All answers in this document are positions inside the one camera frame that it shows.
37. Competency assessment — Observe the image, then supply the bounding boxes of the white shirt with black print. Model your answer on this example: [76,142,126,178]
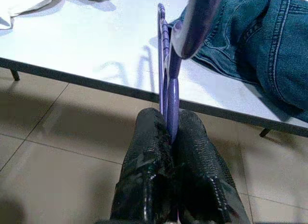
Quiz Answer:
[0,0,65,31]

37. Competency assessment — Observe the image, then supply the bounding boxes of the blue denim garment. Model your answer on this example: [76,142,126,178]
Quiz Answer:
[168,0,308,125]

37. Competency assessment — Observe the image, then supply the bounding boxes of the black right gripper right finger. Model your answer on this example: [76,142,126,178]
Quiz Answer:
[172,110,251,224]

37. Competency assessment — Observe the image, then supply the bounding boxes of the purple plastic hanger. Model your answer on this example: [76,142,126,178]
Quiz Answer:
[156,0,226,145]

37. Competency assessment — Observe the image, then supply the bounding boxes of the grey table with black legs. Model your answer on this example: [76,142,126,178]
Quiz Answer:
[0,0,308,138]

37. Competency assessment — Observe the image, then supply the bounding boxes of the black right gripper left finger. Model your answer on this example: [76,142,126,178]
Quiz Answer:
[109,107,174,224]

